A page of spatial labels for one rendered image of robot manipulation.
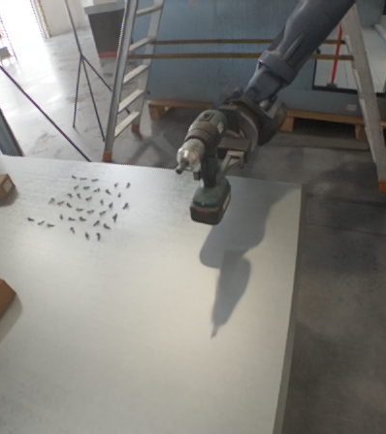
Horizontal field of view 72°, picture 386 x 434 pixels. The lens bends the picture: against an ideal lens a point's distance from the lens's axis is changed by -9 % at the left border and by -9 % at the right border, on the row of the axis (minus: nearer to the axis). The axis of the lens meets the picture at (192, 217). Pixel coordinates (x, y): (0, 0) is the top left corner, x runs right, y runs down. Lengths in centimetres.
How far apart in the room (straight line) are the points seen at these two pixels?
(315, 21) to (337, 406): 126
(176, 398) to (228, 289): 25
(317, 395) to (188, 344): 77
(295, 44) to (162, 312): 77
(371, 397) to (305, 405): 26
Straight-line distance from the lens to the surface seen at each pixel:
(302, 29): 91
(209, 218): 65
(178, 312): 63
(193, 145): 51
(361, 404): 132
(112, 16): 629
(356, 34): 178
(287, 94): 266
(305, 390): 127
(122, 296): 68
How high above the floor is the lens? 120
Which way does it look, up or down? 43 degrees down
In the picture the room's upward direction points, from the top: 8 degrees counter-clockwise
